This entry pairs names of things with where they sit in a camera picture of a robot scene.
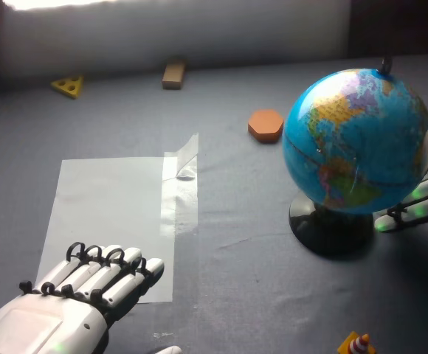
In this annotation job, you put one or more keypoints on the orange hexagon block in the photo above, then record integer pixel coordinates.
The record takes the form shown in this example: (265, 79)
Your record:
(265, 125)

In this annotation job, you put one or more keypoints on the toy traffic cone, yellow base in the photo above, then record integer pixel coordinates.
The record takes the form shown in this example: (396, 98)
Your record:
(358, 344)

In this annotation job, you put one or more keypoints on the dark curtain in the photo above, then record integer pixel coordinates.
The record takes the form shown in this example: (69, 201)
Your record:
(402, 26)

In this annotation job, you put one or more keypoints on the white backdrop panel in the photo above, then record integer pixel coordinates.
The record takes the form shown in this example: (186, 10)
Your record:
(162, 33)

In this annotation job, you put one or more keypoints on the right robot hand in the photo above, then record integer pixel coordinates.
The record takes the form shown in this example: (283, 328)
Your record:
(420, 206)

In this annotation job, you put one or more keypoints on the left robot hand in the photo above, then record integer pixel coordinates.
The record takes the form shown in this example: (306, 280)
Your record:
(44, 324)

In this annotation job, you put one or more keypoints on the clear tape strip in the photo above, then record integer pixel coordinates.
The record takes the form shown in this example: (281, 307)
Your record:
(186, 191)

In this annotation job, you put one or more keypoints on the wooden rectangular block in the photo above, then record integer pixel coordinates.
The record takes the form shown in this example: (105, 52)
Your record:
(173, 73)

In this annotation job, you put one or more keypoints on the blue desk globe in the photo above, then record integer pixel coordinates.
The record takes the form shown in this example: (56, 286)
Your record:
(354, 140)

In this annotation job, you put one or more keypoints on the translucent white plastic sheet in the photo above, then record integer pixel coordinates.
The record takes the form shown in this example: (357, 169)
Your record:
(103, 206)

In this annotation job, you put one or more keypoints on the yellow triangle block with holes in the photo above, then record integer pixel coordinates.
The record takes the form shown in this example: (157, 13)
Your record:
(69, 85)

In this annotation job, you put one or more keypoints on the grey table cloth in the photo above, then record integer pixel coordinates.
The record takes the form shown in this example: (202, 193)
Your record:
(236, 258)

